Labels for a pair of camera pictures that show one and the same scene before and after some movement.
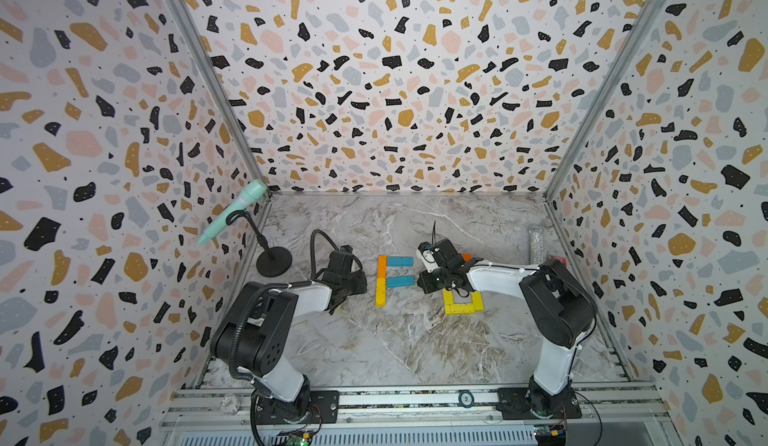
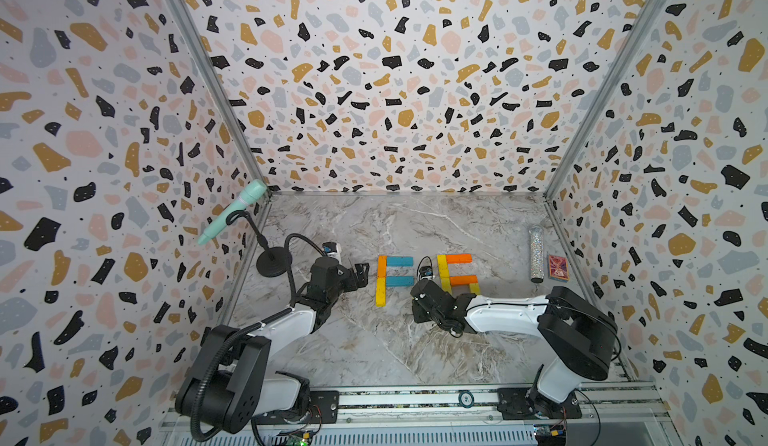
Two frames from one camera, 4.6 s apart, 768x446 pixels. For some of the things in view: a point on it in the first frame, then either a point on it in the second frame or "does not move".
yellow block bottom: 381,292 does not move
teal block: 399,261 does not move
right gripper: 425,282 -> 417,307
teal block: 400,281 does not move
